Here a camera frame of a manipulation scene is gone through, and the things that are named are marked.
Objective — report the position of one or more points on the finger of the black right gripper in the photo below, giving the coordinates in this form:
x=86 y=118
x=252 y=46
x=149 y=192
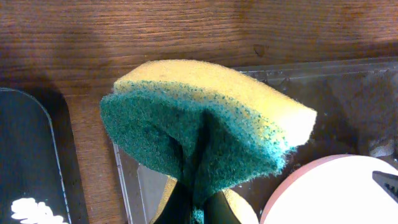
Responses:
x=388 y=182

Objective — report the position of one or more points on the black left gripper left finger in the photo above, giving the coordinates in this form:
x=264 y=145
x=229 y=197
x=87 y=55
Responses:
x=174 y=208

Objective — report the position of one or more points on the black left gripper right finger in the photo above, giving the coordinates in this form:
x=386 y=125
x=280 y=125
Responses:
x=217 y=210

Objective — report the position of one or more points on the yellow green sponge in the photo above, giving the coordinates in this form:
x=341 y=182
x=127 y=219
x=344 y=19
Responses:
x=208 y=126

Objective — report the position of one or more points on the brown serving tray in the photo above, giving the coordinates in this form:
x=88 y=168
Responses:
x=356 y=102

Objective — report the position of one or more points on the black small tray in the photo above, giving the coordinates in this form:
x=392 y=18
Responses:
x=32 y=189

